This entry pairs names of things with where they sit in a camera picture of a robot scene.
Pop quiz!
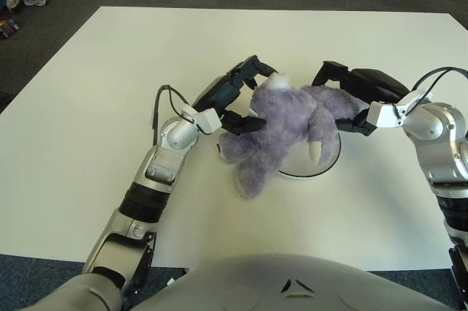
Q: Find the grey robot torso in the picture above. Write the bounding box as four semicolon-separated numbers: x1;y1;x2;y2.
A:
135;254;456;311

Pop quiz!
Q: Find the white plate with black rim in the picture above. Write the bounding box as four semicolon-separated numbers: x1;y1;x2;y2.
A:
277;131;344;181

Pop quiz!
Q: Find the dark clutter on floor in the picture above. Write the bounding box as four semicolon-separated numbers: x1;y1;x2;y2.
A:
0;18;20;40

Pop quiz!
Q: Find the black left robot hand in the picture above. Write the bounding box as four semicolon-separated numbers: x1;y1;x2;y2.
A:
192;54;279;135

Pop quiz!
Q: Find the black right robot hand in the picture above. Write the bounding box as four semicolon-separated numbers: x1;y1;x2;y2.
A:
310;61;410;137

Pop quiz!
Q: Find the purple plush rabbit doll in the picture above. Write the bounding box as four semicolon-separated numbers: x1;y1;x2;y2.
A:
217;72;370;199

